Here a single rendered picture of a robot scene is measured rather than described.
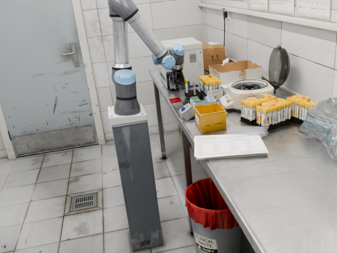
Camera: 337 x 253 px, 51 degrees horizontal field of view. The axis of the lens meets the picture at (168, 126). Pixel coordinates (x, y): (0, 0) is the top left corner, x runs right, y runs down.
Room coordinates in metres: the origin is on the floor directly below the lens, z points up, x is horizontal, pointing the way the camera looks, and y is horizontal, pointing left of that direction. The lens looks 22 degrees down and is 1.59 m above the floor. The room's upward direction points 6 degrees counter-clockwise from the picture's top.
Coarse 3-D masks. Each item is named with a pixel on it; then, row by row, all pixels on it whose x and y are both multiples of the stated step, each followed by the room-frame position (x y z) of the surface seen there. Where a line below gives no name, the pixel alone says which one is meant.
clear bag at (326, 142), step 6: (336, 126) 1.31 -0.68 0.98; (330, 132) 1.32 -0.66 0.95; (336, 132) 1.27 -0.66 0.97; (324, 138) 1.35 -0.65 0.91; (330, 138) 1.28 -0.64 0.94; (336, 138) 1.26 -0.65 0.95; (324, 144) 1.33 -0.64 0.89; (330, 144) 1.26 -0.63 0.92; (336, 144) 1.24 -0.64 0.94; (330, 150) 1.26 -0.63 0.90; (336, 150) 1.22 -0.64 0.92; (330, 156) 1.24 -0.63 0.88; (336, 156) 1.21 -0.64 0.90
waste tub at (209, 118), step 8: (208, 104) 1.74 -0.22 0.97; (216, 104) 1.75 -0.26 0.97; (200, 112) 1.74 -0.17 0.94; (208, 112) 1.74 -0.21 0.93; (216, 112) 1.61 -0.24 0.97; (224, 112) 1.62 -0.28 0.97; (200, 120) 1.61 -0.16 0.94; (208, 120) 1.61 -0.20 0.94; (216, 120) 1.62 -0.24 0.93; (224, 120) 1.62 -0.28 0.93; (200, 128) 1.62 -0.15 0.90; (208, 128) 1.61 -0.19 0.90; (216, 128) 1.62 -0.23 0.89; (224, 128) 1.62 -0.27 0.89
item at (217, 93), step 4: (200, 84) 2.24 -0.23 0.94; (200, 88) 2.24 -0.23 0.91; (216, 88) 2.11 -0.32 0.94; (220, 88) 2.09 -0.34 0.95; (200, 92) 2.25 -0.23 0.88; (204, 92) 2.15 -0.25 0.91; (208, 92) 2.08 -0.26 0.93; (212, 92) 2.08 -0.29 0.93; (216, 92) 2.09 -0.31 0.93; (220, 92) 2.09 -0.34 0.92; (204, 96) 2.16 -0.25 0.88; (216, 96) 2.08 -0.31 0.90; (220, 96) 2.09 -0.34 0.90
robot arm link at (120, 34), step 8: (112, 16) 2.04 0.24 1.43; (112, 24) 2.08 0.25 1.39; (120, 24) 2.04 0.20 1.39; (120, 32) 2.04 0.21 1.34; (120, 40) 2.04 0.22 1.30; (120, 48) 2.04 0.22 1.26; (128, 48) 2.09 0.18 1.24; (120, 56) 2.04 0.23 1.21; (128, 56) 2.08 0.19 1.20; (120, 64) 2.04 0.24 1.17; (128, 64) 2.06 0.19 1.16; (112, 72) 2.06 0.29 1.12; (112, 80) 2.10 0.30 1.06
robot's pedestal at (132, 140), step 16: (112, 128) 1.83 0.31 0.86; (128, 128) 1.84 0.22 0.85; (144, 128) 1.86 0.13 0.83; (128, 144) 1.84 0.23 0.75; (144, 144) 1.85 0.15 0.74; (128, 160) 1.84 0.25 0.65; (144, 160) 1.85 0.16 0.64; (128, 176) 1.84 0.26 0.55; (144, 176) 1.85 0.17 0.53; (128, 192) 1.84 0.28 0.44; (144, 192) 1.85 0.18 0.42; (128, 208) 1.83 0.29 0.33; (144, 208) 1.85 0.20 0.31; (128, 224) 1.83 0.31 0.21; (144, 224) 1.85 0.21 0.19; (144, 240) 1.84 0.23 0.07; (160, 240) 1.86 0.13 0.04
